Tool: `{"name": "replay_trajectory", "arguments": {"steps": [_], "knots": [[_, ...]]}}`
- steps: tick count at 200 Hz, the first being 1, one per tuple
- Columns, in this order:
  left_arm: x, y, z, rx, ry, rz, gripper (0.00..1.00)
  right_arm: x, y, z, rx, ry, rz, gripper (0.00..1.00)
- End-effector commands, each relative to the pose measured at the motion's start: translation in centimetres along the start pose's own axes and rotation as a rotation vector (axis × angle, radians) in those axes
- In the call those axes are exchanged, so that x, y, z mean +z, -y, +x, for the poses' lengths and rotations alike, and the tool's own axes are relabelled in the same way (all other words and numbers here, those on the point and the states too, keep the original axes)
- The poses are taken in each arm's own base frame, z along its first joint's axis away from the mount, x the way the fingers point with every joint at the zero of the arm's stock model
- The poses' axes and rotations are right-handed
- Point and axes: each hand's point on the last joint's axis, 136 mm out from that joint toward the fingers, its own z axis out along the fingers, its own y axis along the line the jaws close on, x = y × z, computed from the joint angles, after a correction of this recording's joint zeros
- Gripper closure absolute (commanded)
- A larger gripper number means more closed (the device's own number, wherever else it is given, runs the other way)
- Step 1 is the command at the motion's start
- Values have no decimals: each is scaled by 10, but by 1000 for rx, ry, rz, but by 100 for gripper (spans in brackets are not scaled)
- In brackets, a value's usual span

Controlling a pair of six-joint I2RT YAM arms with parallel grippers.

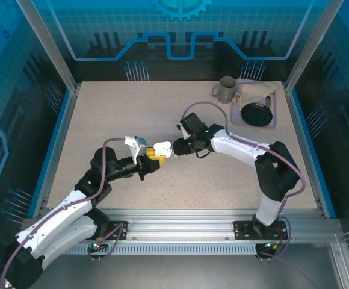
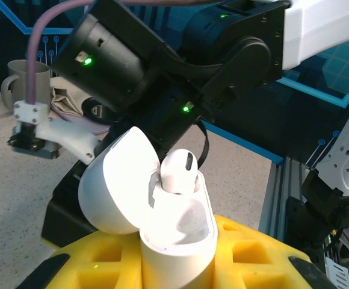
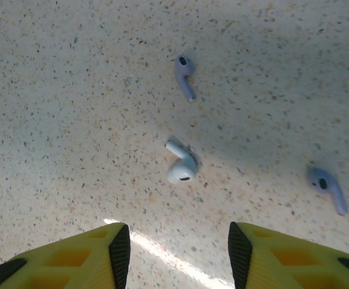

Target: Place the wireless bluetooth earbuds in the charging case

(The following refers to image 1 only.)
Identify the white earbud charging case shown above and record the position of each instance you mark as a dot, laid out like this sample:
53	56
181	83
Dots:
162	146

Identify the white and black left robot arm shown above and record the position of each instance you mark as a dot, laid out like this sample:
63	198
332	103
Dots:
57	222

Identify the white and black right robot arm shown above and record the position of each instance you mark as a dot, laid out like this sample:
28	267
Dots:
243	150

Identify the purple tray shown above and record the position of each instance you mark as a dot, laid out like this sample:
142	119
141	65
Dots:
237	116

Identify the grey mug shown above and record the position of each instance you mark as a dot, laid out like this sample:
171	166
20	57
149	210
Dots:
225	90

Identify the black round plate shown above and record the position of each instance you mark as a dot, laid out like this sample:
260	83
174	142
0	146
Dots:
257	115

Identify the beige cloth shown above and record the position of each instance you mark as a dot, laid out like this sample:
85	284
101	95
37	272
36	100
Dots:
254	89

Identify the small lit connector board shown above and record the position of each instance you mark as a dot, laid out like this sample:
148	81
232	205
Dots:
272	245
96	245

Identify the aluminium side frame rail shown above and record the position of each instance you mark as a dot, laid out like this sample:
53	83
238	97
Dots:
302	135
58	135

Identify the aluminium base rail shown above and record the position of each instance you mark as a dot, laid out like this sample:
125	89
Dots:
177	228

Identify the aluminium frame post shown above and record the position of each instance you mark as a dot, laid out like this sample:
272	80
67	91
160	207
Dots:
48	45
312	45

